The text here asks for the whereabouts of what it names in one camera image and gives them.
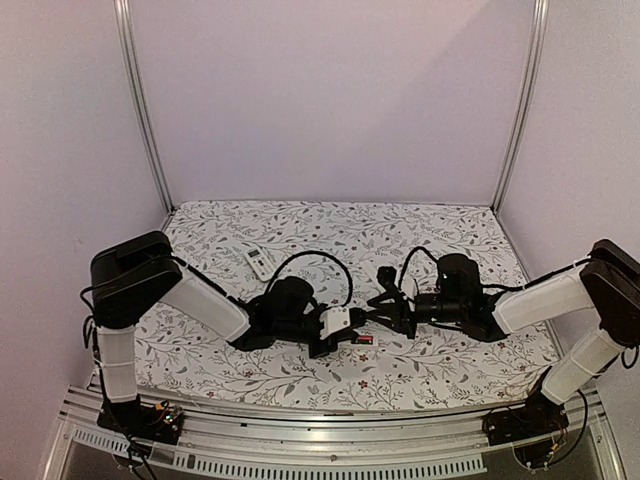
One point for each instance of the aluminium front rail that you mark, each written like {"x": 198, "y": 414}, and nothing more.
{"x": 228, "y": 440}

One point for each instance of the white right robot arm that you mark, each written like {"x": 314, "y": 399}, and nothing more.
{"x": 606, "y": 281}

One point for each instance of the left aluminium corner post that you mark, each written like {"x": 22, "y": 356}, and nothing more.
{"x": 124, "y": 23}

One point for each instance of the white slim remote control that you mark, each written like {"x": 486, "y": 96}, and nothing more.
{"x": 350, "y": 343}

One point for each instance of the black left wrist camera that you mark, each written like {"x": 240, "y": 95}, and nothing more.
{"x": 333, "y": 320}

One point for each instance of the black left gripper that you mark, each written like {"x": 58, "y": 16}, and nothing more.
{"x": 345, "y": 335}

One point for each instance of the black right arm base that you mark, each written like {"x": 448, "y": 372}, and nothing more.
{"x": 537, "y": 417}

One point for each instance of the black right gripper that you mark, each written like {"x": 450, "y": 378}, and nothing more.
{"x": 403, "y": 322}

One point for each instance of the right aluminium corner post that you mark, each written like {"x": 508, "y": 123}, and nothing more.
{"x": 525, "y": 99}

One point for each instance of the aluminium corner post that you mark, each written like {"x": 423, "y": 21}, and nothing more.
{"x": 525, "y": 99}
{"x": 124, "y": 23}

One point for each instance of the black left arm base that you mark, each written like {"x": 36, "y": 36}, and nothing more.
{"x": 161, "y": 422}

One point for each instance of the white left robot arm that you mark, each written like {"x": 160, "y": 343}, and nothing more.
{"x": 134, "y": 277}

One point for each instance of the floral patterned table mat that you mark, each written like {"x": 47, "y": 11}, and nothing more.
{"x": 337, "y": 247}

